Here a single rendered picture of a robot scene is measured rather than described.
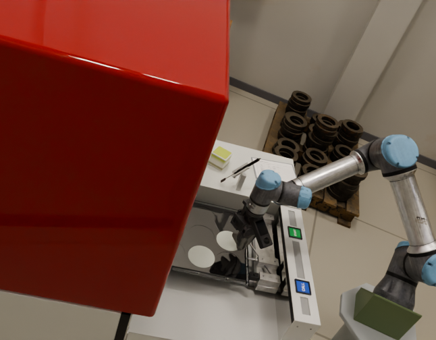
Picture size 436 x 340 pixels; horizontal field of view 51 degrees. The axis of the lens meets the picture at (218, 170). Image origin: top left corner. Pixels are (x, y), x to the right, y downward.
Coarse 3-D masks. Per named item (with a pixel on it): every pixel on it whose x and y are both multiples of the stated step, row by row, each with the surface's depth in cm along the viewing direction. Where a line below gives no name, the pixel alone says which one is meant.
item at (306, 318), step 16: (288, 208) 190; (288, 224) 182; (288, 240) 175; (304, 240) 178; (288, 256) 168; (304, 256) 171; (288, 272) 163; (304, 272) 165; (304, 304) 154; (304, 320) 148; (288, 336) 153; (304, 336) 153
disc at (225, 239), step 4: (220, 232) 177; (224, 232) 177; (228, 232) 178; (232, 232) 178; (220, 236) 175; (224, 236) 176; (228, 236) 176; (220, 240) 173; (224, 240) 174; (228, 240) 174; (232, 240) 175; (220, 244) 172; (224, 244) 172; (228, 244) 173; (232, 244) 173; (224, 248) 171; (228, 248) 171; (232, 248) 172; (236, 248) 172
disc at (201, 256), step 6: (198, 246) 168; (204, 246) 168; (192, 252) 165; (198, 252) 166; (204, 252) 166; (210, 252) 167; (192, 258) 163; (198, 258) 163; (204, 258) 164; (210, 258) 165; (198, 264) 161; (204, 264) 162; (210, 264) 163
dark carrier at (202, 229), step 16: (192, 208) 182; (208, 208) 185; (192, 224) 176; (208, 224) 178; (224, 224) 181; (192, 240) 169; (208, 240) 172; (176, 256) 161; (224, 256) 168; (240, 256) 170; (208, 272) 160; (224, 272) 162; (240, 272) 164
